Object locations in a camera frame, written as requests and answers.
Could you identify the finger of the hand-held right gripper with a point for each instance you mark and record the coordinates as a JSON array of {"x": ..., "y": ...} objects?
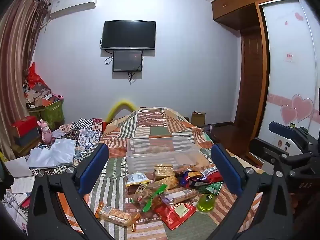
[{"x": 265, "y": 152}]

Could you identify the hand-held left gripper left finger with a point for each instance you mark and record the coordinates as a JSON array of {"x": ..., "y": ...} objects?
[{"x": 93, "y": 167}]

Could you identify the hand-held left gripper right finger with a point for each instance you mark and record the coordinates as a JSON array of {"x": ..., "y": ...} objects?
[{"x": 226, "y": 170}]

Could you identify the clear orange snack packet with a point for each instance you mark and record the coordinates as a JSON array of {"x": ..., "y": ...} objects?
[{"x": 186, "y": 168}]

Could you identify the golden fried cracker packet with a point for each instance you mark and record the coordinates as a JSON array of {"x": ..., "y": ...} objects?
[{"x": 166, "y": 183}]

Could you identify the gold snack packet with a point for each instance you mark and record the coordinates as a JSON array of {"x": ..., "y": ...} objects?
[{"x": 163, "y": 171}]

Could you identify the clear plastic container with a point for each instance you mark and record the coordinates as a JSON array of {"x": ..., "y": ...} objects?
[{"x": 162, "y": 152}]

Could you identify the large red snack packet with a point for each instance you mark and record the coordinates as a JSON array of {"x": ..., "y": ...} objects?
[{"x": 175, "y": 213}]

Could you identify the red white-label snack packet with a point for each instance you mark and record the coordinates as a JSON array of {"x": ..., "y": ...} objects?
[{"x": 212, "y": 173}]

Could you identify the checkered patchwork quilt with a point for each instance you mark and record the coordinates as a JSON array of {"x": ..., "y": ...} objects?
[{"x": 85, "y": 132}]

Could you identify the blue purple snack packet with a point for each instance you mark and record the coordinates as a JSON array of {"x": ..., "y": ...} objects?
[{"x": 191, "y": 180}]

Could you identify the green jelly cup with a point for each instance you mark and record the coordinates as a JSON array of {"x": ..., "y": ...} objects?
[{"x": 206, "y": 202}]

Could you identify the white blue cloth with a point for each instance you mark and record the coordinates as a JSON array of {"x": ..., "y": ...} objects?
[{"x": 55, "y": 152}]

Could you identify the white label snack packet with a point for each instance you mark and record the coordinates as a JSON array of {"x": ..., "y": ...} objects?
[{"x": 137, "y": 178}]

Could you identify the white heart-print sliding door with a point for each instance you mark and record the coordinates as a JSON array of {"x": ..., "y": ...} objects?
[{"x": 282, "y": 80}]

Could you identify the biscuit stick packet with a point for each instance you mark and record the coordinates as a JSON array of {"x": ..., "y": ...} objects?
[{"x": 181, "y": 196}]

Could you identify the long cracker packet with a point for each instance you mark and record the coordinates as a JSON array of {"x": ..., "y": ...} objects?
[{"x": 117, "y": 215}]

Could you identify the small cardboard box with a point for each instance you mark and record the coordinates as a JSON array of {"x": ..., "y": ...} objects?
[{"x": 198, "y": 118}]

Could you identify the brown wooden door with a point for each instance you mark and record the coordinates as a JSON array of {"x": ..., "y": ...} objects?
[{"x": 250, "y": 85}]

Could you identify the pink bunny toy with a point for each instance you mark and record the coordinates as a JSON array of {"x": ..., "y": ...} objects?
[{"x": 45, "y": 130}]

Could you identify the green storage box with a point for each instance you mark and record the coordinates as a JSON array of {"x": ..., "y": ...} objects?
[{"x": 52, "y": 112}]

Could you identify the yellow foam tube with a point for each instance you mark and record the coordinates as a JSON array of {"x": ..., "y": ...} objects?
[{"x": 120, "y": 103}]

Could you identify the grey box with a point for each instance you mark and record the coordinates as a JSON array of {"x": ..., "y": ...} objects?
[{"x": 27, "y": 140}]

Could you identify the open notebook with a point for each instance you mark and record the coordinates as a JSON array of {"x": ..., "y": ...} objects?
[{"x": 23, "y": 185}]

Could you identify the white paper sheet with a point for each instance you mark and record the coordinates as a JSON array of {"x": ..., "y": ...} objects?
[{"x": 17, "y": 167}]

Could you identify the red box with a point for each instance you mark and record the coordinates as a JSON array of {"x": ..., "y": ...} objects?
[{"x": 23, "y": 127}]

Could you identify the pile of paper scraps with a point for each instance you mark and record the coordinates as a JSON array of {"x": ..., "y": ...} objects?
[{"x": 40, "y": 95}]

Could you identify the red plastic bag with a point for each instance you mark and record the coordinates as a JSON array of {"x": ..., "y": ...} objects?
[{"x": 35, "y": 77}]

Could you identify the wooden wardrobe cabinet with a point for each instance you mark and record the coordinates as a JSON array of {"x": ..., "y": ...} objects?
[{"x": 237, "y": 7}]

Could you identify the striped brown curtain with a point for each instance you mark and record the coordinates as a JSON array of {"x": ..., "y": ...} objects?
[{"x": 17, "y": 55}]

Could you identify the white air conditioner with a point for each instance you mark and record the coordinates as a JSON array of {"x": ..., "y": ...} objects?
[{"x": 75, "y": 7}]

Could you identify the small black wall monitor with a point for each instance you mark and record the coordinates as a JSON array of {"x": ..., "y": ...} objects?
[{"x": 127, "y": 61}]

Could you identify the black wall television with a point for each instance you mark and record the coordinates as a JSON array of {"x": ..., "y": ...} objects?
[{"x": 128, "y": 35}]

